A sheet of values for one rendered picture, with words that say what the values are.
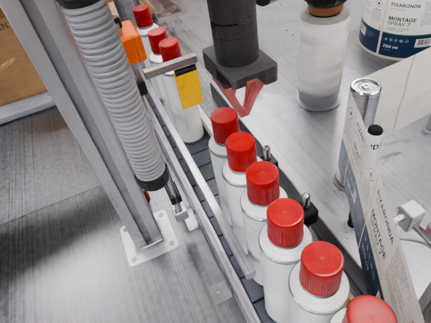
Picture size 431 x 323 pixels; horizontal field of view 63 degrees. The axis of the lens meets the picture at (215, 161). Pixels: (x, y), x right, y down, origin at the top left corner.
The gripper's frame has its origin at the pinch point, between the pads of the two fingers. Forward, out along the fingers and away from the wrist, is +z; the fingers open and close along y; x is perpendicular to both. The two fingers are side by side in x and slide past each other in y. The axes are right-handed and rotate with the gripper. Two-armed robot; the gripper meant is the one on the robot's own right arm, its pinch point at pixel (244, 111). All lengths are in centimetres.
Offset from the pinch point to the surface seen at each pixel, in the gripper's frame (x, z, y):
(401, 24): -43.9, 5.4, 14.0
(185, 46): -9, 18, 62
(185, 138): 7.4, 12.0, 13.2
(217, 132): 7.3, -5.3, -8.2
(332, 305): 7.1, -2.6, -30.4
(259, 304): 10.0, 13.7, -21.3
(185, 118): 6.4, 6.9, 12.7
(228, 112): 5.2, -6.8, -7.4
